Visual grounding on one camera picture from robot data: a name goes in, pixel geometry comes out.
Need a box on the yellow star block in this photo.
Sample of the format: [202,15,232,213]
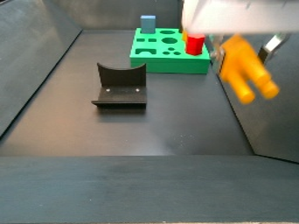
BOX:
[181,30,188,42]

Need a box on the blue square block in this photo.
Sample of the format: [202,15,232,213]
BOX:
[140,15,154,34]

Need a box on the green shape sorter base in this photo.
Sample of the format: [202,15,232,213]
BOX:
[129,28,210,74]

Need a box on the orange three prong block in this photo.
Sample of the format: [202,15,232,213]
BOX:
[218,34,278,104]

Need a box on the black curved fixture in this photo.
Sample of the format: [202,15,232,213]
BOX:
[90,63,146,107]

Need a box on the red cylinder block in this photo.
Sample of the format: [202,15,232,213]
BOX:
[185,34,205,55]

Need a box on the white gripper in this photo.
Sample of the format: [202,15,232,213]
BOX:
[181,0,299,74]

